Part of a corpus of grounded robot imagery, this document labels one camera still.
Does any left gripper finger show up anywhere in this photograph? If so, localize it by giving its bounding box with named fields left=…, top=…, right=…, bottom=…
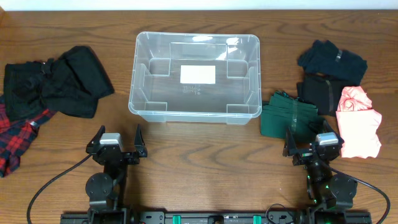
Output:
left=134, top=124, right=146, bottom=151
left=86, top=125, right=105, bottom=153

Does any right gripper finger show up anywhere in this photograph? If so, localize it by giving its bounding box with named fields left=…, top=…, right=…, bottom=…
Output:
left=282, top=128, right=298, bottom=157
left=322, top=120, right=342, bottom=144

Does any pink garment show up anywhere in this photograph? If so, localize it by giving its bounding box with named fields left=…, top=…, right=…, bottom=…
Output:
left=336, top=86, right=382, bottom=159

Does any dark green garment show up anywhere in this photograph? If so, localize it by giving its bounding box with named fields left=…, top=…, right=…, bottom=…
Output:
left=261, top=91, right=324, bottom=143

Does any red navy plaid shirt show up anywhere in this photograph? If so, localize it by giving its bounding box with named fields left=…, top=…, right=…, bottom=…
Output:
left=1, top=96, right=56, bottom=178

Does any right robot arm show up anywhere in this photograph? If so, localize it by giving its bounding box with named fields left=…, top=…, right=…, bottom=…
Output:
left=282, top=122, right=358, bottom=223

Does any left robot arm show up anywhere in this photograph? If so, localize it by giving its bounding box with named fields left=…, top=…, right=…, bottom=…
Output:
left=85, top=126, right=147, bottom=224

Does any black folded garment with tape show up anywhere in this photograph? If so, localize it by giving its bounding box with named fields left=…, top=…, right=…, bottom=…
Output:
left=297, top=73, right=355, bottom=116

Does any navy folded garment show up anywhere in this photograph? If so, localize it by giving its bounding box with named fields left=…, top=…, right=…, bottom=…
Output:
left=297, top=40, right=368, bottom=85

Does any clear plastic storage bin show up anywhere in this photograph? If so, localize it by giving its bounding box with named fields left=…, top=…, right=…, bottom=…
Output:
left=128, top=32, right=262, bottom=124

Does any white label in bin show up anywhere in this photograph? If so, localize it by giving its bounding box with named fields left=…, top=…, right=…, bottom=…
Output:
left=180, top=65, right=216, bottom=85

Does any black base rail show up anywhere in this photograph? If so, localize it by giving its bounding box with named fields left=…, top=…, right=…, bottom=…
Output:
left=60, top=210, right=372, bottom=224

